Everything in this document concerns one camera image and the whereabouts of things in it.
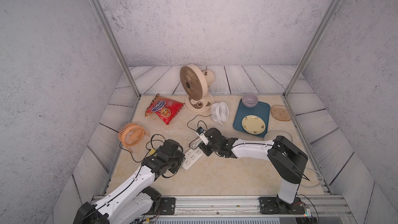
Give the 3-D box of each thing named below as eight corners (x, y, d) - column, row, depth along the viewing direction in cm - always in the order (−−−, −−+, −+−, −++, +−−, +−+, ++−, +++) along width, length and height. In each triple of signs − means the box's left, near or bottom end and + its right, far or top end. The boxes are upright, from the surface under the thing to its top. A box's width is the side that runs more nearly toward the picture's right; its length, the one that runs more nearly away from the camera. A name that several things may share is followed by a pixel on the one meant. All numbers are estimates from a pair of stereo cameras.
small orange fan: (122, 144, 97) (112, 133, 86) (139, 130, 103) (132, 117, 93) (131, 152, 93) (122, 141, 83) (148, 137, 100) (141, 125, 90)
